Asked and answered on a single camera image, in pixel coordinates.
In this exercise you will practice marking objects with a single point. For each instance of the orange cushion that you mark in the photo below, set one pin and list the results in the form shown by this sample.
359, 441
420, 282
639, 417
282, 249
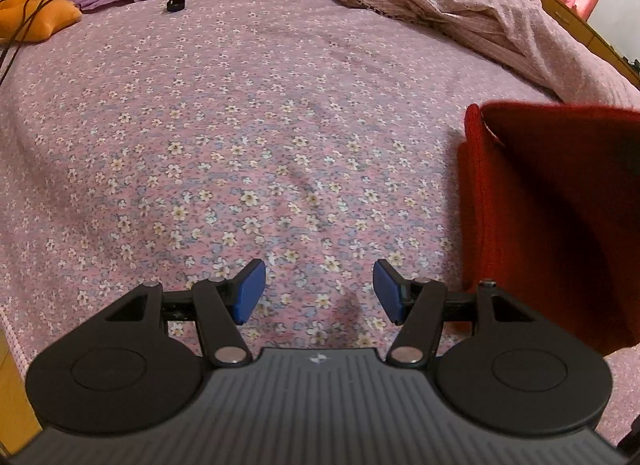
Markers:
47, 22

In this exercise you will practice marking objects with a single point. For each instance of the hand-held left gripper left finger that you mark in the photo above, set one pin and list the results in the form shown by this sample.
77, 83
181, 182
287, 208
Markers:
249, 292

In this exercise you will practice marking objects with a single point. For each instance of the wooden bed frame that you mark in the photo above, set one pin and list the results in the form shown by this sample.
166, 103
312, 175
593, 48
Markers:
600, 40

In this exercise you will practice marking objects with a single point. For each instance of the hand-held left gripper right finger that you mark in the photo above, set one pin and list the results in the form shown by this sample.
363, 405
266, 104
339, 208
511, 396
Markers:
389, 292

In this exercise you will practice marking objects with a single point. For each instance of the red knitted sweater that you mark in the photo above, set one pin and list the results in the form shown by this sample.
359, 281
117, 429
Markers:
540, 195

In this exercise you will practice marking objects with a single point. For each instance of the pink floral bedsheet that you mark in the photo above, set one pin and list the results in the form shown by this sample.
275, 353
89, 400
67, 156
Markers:
250, 120

